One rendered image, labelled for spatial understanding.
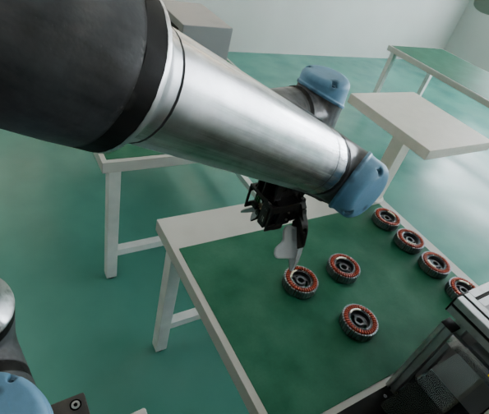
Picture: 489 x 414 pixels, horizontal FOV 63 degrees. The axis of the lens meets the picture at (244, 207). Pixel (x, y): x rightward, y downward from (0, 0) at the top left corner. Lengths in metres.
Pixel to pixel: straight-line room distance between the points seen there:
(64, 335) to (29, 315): 0.19
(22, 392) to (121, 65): 0.35
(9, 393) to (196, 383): 1.47
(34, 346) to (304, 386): 1.25
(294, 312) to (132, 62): 1.09
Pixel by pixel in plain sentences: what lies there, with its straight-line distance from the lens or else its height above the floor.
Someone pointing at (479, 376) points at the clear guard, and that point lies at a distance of 0.95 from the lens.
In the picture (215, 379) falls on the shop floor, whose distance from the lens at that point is 1.92.
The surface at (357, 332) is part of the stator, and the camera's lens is 1.25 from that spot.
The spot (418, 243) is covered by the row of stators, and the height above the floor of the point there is 0.78.
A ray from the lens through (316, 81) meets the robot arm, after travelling 0.58.
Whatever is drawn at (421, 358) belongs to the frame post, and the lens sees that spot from 1.09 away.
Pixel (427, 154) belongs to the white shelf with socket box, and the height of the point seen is 1.19.
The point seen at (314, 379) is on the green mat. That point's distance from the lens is 1.14.
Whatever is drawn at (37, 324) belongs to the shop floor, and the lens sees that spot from 2.06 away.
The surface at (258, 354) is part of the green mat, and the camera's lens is 1.13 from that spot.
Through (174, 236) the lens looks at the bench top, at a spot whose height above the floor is 0.75.
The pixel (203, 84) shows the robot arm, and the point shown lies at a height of 1.59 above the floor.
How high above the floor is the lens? 1.68
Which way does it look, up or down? 38 degrees down
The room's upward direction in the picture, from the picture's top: 17 degrees clockwise
